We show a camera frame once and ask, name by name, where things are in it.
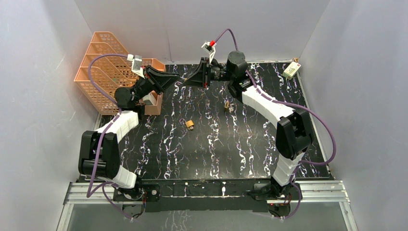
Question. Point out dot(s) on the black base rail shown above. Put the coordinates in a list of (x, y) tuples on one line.
[(207, 191)]

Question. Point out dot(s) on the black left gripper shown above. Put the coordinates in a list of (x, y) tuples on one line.
[(148, 76)]

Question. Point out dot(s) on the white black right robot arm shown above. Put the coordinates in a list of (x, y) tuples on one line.
[(294, 130)]

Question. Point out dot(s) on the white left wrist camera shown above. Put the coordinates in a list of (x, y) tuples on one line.
[(136, 64)]

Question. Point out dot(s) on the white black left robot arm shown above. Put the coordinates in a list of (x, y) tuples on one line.
[(99, 156)]

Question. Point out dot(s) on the orange plastic file rack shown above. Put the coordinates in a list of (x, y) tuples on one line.
[(106, 74)]

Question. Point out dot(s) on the white red small box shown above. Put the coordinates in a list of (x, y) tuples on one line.
[(149, 99)]

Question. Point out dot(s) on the white green small box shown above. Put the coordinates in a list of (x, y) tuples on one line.
[(291, 70)]

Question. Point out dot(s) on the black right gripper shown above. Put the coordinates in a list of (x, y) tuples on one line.
[(198, 78)]

